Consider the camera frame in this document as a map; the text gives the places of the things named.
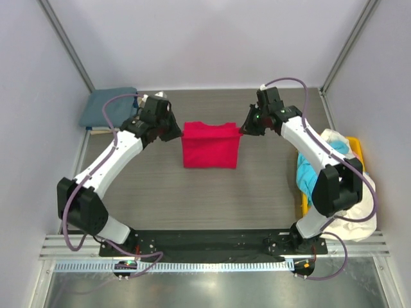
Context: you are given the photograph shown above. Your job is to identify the yellow plastic bin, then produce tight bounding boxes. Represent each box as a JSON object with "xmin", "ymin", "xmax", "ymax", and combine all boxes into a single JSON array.
[{"xmin": 301, "ymin": 136, "xmax": 365, "ymax": 216}]

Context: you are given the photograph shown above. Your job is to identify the slotted white cable duct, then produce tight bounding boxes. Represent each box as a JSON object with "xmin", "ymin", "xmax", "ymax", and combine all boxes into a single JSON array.
[{"xmin": 54, "ymin": 259, "xmax": 294, "ymax": 273}]

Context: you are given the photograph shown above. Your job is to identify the aluminium frame post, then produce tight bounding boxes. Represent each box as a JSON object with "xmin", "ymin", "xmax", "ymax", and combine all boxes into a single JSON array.
[
  {"xmin": 319, "ymin": 0, "xmax": 380, "ymax": 96},
  {"xmin": 37, "ymin": 0, "xmax": 95, "ymax": 92}
]

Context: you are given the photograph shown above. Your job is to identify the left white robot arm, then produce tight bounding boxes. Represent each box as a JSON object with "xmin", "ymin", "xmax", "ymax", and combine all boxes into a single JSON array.
[{"xmin": 57, "ymin": 91, "xmax": 182, "ymax": 256}]

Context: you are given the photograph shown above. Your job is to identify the right aluminium frame post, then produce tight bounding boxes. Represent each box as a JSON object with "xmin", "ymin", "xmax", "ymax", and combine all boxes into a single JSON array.
[{"xmin": 319, "ymin": 0, "xmax": 380, "ymax": 96}]

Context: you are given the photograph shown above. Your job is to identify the red t shirt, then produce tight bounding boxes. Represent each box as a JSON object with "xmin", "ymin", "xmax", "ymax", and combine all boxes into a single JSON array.
[{"xmin": 181, "ymin": 121, "xmax": 242, "ymax": 169}]

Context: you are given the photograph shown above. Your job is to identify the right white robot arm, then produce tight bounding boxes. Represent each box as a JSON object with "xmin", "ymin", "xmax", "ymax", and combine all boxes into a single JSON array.
[{"xmin": 240, "ymin": 87, "xmax": 363, "ymax": 252}]

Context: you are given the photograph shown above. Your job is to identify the light blue t shirt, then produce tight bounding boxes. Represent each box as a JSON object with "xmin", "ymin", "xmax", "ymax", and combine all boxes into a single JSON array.
[{"xmin": 296, "ymin": 141, "xmax": 352, "ymax": 206}]

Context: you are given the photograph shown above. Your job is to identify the folded beige t shirt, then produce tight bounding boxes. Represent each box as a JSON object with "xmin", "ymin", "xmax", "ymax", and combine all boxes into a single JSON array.
[{"xmin": 89, "ymin": 92, "xmax": 145, "ymax": 135}]

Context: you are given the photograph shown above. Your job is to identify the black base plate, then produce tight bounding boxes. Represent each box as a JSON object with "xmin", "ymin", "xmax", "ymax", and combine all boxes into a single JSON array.
[{"xmin": 117, "ymin": 228, "xmax": 328, "ymax": 257}]

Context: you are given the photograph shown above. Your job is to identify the aluminium rail frame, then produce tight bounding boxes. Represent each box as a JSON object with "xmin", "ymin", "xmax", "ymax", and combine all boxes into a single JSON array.
[{"xmin": 39, "ymin": 232, "xmax": 390, "ymax": 259}]

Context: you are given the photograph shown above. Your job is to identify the folded blue-grey t shirt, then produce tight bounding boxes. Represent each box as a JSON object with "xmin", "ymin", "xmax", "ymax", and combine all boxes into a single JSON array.
[{"xmin": 78, "ymin": 87, "xmax": 138, "ymax": 128}]

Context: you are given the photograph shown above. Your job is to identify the cream white t shirt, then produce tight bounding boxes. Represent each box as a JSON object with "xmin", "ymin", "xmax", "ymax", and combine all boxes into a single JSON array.
[{"xmin": 319, "ymin": 128, "xmax": 378, "ymax": 243}]

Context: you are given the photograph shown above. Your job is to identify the left aluminium frame post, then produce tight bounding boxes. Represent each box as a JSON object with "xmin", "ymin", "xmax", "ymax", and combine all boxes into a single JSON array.
[{"xmin": 37, "ymin": 0, "xmax": 95, "ymax": 92}]

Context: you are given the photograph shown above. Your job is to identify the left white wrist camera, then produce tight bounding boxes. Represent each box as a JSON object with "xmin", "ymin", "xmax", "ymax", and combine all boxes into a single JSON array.
[{"xmin": 143, "ymin": 91, "xmax": 168, "ymax": 100}]

